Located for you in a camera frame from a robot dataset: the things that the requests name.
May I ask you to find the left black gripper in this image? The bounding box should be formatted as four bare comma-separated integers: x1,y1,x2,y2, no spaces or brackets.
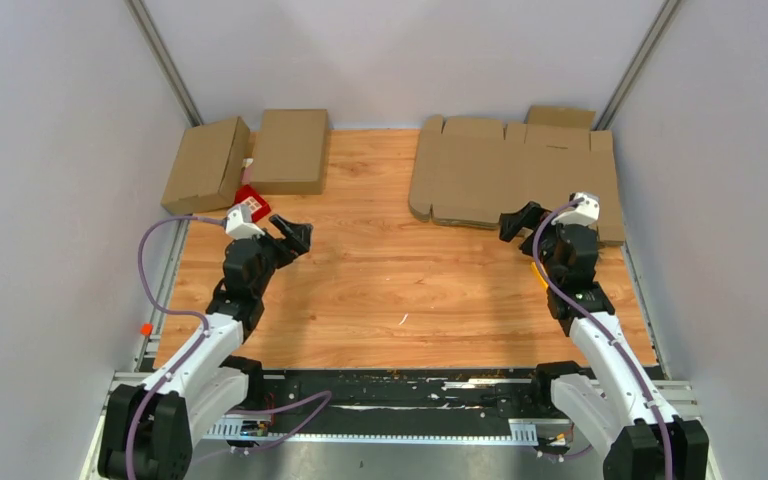
246,215,312,298

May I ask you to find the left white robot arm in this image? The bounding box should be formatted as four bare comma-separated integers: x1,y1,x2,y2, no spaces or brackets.
97,209,313,479

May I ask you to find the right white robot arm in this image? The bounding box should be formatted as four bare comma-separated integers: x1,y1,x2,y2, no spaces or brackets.
499,192,710,479

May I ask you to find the folded cardboard box upright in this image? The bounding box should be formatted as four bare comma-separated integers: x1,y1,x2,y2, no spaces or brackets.
249,109,330,195

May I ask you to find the folded cardboard box far left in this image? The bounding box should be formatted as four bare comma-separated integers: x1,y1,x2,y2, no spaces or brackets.
161,117,250,215

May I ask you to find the yellow plastic wedge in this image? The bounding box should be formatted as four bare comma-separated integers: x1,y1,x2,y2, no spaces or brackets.
530,262,548,291

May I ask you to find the red plastic block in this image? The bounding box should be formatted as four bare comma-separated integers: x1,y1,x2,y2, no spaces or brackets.
234,184,272,223

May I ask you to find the stack of flat cardboard sheets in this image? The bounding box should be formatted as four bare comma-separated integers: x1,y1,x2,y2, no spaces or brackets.
408,105,625,244

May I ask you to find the pink white small item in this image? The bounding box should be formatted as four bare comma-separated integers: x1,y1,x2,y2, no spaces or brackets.
241,157,254,185

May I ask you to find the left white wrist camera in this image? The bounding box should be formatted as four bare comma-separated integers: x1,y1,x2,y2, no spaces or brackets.
224,203,265,240

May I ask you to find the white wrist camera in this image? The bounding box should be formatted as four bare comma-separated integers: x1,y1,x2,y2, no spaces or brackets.
551,192,600,227
224,203,265,240

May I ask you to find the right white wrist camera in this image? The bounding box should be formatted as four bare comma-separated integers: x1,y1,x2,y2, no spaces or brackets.
551,192,600,227

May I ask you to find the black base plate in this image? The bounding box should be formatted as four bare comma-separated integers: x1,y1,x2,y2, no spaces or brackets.
237,361,595,440

